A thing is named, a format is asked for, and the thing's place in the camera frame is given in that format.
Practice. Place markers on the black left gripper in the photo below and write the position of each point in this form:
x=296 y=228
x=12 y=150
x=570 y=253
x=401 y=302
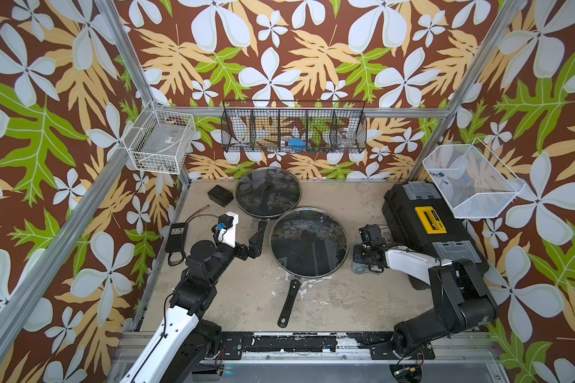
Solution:
x=242 y=249

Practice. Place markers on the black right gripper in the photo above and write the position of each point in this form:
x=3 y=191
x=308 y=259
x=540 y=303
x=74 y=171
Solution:
x=356 y=249

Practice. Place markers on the light green fluffy cloth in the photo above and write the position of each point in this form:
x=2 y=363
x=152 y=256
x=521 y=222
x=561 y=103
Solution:
x=359 y=268

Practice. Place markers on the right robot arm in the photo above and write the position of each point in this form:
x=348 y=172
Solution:
x=461 y=299

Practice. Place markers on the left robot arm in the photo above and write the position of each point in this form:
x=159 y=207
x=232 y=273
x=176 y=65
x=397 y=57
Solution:
x=184 y=338

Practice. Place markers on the glass lid on back pan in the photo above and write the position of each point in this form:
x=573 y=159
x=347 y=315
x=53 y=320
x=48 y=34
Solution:
x=268 y=191

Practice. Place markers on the black front frying pan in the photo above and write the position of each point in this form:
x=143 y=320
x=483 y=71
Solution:
x=292 y=292

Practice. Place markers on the black yellow tool case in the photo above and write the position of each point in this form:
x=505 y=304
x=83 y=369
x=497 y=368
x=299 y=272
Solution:
x=420 y=219

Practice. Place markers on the small black battery box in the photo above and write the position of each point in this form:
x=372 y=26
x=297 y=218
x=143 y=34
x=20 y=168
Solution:
x=220 y=195

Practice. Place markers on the black power adapter brick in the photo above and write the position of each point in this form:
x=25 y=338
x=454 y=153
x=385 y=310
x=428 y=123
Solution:
x=176 y=238

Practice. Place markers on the blue object in basket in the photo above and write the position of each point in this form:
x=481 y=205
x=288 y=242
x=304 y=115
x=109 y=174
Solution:
x=297 y=144

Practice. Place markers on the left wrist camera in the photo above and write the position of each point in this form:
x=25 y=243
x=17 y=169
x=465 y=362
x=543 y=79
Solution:
x=224 y=232

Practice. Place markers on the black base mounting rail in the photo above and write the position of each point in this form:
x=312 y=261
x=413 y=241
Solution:
x=230 y=346

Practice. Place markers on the black wire basket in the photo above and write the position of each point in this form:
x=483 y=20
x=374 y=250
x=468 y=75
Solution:
x=268 y=125

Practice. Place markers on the white wire basket right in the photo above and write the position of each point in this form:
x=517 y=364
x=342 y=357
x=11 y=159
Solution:
x=473 y=180

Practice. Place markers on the white wire basket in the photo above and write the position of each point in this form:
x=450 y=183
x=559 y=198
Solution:
x=473 y=180
x=159 y=139

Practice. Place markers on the white wire basket left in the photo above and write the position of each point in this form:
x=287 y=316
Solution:
x=159 y=139

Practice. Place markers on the aluminium frame post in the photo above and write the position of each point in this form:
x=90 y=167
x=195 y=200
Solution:
x=140 y=83

